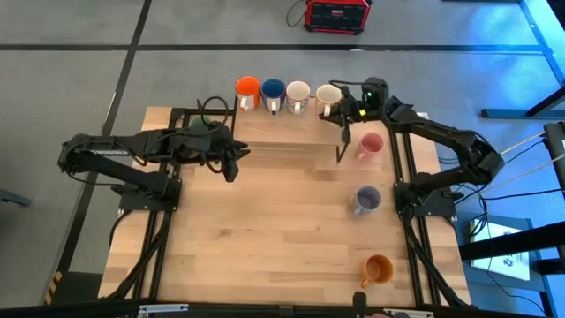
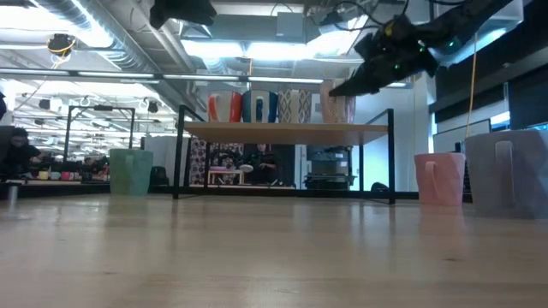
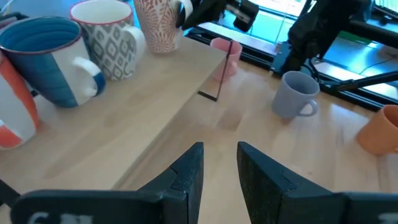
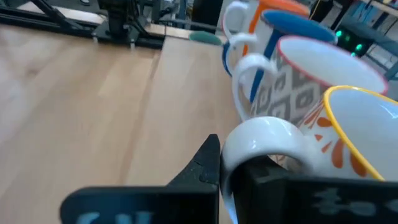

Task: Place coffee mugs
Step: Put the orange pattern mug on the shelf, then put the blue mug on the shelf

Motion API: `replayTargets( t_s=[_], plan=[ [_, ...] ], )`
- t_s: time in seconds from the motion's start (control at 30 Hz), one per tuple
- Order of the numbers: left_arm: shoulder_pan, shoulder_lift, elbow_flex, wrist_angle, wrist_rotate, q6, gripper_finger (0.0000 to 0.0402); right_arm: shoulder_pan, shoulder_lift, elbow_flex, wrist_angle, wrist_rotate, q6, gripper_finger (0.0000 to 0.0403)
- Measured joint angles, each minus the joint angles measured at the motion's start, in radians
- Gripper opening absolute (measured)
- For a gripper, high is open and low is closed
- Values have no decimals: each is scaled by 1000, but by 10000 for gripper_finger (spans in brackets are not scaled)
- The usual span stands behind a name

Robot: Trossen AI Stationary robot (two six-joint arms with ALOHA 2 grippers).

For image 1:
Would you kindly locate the blue metal table frame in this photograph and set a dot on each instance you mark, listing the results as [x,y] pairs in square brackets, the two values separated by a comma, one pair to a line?
[507,113]

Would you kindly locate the white grey diamond-patterned mug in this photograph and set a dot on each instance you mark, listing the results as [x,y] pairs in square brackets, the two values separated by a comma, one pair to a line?
[298,93]

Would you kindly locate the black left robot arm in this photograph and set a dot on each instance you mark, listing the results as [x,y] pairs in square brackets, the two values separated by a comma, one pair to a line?
[132,143]

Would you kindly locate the black metal beam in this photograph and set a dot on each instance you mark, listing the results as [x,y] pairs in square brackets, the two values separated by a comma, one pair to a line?
[512,242]

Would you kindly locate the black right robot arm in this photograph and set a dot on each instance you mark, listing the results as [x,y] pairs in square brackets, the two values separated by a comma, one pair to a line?
[459,141]

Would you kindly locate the wooden shelf riser black frame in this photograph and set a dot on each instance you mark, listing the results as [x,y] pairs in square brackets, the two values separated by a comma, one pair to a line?
[287,128]

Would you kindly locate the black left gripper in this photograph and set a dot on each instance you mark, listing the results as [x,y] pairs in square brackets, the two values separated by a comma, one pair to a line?
[220,148]

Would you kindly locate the cream orange-patterned mug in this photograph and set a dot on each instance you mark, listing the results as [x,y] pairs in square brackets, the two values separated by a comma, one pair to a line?
[329,95]

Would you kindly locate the green mug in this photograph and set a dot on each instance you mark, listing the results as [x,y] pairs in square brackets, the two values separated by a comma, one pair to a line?
[199,123]

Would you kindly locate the brown-orange mug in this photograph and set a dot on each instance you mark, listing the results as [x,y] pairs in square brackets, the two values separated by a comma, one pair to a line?
[378,269]

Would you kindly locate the red black power station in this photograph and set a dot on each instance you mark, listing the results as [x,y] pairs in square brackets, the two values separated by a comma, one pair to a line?
[337,15]

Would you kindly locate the white box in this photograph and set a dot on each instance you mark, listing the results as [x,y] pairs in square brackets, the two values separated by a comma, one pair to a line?
[494,269]

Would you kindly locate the silver metal bracket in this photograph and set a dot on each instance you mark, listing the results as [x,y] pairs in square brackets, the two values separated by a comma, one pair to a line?
[163,308]
[415,313]

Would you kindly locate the black aluminium extrusion frame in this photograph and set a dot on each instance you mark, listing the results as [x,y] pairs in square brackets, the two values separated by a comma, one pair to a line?
[176,113]

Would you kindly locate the black metal post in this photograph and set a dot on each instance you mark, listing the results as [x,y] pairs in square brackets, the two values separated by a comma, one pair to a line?
[557,150]

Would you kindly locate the lavender mug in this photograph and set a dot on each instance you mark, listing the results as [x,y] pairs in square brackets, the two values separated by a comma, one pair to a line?
[367,199]

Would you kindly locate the pink mug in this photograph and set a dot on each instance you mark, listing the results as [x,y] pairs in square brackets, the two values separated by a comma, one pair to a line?
[371,143]

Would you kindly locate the grey metal foot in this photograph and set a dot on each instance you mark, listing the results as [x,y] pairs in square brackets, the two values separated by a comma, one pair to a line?
[13,197]

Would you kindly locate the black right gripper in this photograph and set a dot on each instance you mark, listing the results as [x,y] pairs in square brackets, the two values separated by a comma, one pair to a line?
[355,112]

